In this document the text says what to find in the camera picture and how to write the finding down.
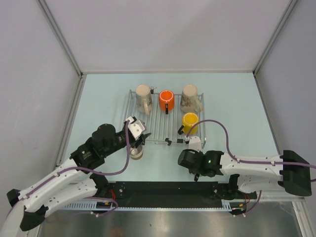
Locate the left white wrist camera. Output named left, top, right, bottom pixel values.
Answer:
left=125, top=116, right=147, bottom=140

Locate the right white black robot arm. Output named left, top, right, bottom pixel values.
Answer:
left=178, top=149, right=312, bottom=198

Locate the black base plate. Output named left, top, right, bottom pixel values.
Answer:
left=95, top=181, right=257, bottom=207

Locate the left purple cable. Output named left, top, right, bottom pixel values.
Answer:
left=4, top=119, right=131, bottom=219

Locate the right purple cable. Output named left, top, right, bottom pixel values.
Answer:
left=185, top=119, right=316, bottom=218

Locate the beige mug coral print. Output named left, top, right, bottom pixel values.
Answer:
left=135, top=84, right=153, bottom=116

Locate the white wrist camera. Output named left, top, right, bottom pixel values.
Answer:
left=184, top=135, right=202, bottom=152
left=125, top=116, right=147, bottom=140

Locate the metal wire dish rack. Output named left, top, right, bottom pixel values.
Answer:
left=124, top=86, right=206, bottom=145

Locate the orange mug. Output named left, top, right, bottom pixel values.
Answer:
left=158, top=90, right=175, bottom=115

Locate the purple cable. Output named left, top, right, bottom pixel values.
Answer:
left=185, top=119, right=316, bottom=218
left=4, top=119, right=131, bottom=219

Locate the yellow mug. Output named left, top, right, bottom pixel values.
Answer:
left=177, top=113, right=199, bottom=135

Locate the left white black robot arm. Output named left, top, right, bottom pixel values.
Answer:
left=0, top=117, right=149, bottom=237

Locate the grey slotted cable duct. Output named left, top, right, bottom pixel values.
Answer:
left=59, top=199, right=232, bottom=212

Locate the small steel cup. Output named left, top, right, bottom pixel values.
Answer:
left=129, top=145, right=143, bottom=160

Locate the beige mug blue print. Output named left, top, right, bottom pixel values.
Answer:
left=180, top=84, right=203, bottom=113

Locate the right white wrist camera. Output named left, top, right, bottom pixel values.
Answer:
left=184, top=135, right=202, bottom=152

